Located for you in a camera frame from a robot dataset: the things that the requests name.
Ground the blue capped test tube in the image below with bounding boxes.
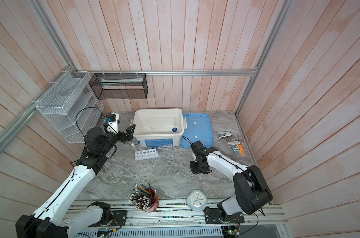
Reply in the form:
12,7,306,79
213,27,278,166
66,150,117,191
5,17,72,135
138,141,142,154

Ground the white plastic storage bin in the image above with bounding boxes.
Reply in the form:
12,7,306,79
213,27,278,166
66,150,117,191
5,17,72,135
133,109,187,147

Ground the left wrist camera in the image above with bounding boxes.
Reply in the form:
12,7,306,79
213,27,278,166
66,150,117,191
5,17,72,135
103,113,119,134

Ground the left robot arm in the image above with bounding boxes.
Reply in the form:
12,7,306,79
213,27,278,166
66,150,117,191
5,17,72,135
16,125,136,238

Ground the grey stapler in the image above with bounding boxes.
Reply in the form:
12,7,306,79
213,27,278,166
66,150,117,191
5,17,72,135
218,131,233,139

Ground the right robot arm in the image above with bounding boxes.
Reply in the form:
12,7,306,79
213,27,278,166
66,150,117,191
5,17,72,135
190,141,273,222

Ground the white wire mesh shelf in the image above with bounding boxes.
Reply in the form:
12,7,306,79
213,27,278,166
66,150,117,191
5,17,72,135
36,71,104,144

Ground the blue plastic bin lid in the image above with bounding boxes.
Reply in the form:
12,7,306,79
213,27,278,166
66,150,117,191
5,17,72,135
183,114,214,148

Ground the red cup of pencils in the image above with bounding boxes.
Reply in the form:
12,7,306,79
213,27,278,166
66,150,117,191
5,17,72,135
129,183,159,213

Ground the white test tube rack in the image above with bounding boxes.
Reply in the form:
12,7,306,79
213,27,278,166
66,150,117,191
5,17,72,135
134,148,159,161

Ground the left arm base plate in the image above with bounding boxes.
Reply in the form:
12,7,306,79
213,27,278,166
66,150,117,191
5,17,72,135
110,210,128,227

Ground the black wire mesh basket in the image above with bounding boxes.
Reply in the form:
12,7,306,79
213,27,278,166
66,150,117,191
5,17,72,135
89,72,149,100

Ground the pack of coloured markers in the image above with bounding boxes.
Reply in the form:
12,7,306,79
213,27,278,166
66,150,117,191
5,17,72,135
228,140,245,158

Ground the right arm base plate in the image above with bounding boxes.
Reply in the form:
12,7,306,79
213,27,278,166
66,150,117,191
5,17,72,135
203,207,245,224

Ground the white alarm clock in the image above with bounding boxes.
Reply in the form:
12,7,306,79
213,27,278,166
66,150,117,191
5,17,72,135
187,189,207,212

